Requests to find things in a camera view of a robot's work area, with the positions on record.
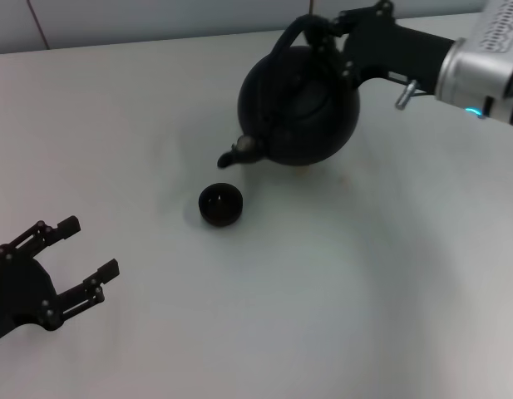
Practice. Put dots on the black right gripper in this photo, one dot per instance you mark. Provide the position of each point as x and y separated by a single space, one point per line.
393 54

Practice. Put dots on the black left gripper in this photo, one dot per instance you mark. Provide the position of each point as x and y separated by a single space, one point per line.
19 291

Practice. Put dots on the black round teapot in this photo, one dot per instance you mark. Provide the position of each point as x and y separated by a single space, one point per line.
297 116

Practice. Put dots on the small black teacup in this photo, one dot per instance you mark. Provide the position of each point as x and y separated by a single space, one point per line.
220 205

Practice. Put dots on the silver right arm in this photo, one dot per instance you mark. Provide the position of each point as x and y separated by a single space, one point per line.
476 79

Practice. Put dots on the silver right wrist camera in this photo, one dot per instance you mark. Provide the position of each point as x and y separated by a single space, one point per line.
501 25

